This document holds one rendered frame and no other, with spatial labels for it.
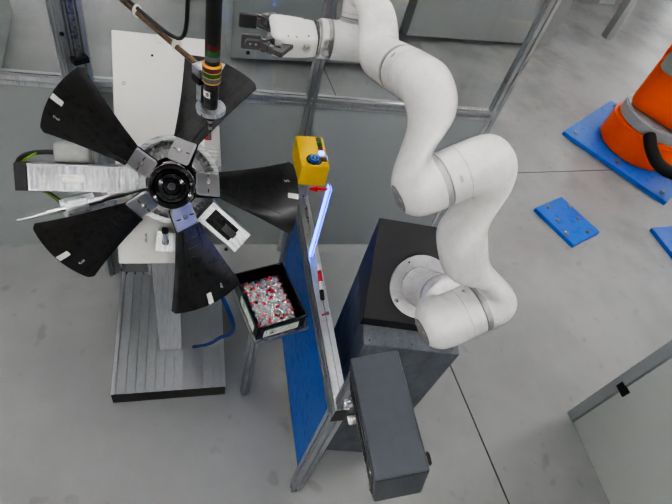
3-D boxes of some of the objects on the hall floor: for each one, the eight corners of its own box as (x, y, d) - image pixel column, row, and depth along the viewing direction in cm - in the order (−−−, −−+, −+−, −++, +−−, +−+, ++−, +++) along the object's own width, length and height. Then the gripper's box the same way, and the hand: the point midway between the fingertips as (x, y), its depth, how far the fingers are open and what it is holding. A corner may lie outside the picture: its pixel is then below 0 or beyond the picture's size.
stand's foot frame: (124, 281, 252) (122, 271, 246) (219, 279, 265) (220, 270, 259) (112, 402, 215) (110, 395, 209) (224, 394, 228) (225, 386, 222)
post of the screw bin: (239, 390, 230) (256, 289, 170) (246, 388, 232) (265, 287, 171) (241, 396, 228) (259, 296, 168) (248, 394, 230) (268, 294, 169)
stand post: (161, 349, 234) (148, 215, 165) (181, 348, 237) (177, 215, 168) (160, 358, 232) (147, 226, 163) (181, 357, 234) (177, 226, 165)
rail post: (289, 481, 211) (327, 408, 151) (299, 480, 212) (340, 406, 153) (290, 492, 208) (329, 421, 149) (300, 491, 209) (342, 420, 150)
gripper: (317, 2, 116) (238, -8, 111) (329, 44, 106) (243, 35, 101) (311, 33, 122) (236, 25, 117) (322, 76, 112) (241, 68, 107)
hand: (245, 30), depth 109 cm, fingers open, 8 cm apart
